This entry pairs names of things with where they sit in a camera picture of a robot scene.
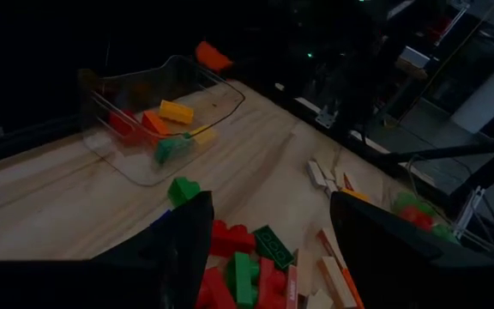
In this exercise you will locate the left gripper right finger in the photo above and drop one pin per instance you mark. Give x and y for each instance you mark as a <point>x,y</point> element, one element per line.
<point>384,253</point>

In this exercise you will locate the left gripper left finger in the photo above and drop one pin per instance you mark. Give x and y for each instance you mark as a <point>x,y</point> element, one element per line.
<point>174,253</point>

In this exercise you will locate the blue plastic brick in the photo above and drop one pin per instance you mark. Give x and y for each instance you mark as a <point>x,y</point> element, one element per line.
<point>161,216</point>

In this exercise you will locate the large red brick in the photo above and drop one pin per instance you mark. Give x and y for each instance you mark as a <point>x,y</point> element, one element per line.
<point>215,292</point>
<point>272,283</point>
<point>230,238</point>
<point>418,218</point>

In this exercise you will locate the large green brick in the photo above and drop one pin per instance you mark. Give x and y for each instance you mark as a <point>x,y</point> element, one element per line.
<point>405,201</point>
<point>242,279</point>
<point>444,232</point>
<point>182,191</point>

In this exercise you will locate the wooden block red label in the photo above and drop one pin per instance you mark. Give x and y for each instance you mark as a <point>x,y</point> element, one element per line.
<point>350,182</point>
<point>328,242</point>
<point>292,287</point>

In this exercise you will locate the wooden block orange label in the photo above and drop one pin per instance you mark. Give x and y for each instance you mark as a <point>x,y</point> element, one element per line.
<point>356,195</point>

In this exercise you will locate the dark green plastic brick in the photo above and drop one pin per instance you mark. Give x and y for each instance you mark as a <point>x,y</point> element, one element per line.
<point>272,246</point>

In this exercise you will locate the plain wooden block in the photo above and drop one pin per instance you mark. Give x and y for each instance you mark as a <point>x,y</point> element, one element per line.
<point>315,173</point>
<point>305,270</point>
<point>319,300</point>

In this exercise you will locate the orange plastic brick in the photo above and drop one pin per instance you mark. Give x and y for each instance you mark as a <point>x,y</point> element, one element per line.
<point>212,56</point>
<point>154,122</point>

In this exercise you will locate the small red plastic brick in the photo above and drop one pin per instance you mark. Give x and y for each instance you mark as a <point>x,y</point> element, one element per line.
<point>122,124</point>

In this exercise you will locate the yellow plastic brick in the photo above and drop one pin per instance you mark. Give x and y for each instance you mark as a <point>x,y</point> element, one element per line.
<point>176,111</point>

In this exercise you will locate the wooden block Bingo label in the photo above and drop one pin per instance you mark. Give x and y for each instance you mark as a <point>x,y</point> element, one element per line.
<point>337,281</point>

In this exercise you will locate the clear plastic bin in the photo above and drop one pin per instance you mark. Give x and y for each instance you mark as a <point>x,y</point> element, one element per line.
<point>144,169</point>

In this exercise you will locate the clear container right edge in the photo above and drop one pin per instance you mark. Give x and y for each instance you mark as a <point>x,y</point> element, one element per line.
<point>478,246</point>

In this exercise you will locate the black curtain backdrop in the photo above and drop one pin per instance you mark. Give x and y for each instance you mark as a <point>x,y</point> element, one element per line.
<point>37,64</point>

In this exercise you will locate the silver frame bracket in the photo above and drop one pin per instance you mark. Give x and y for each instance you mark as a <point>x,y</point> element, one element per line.
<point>326,116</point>

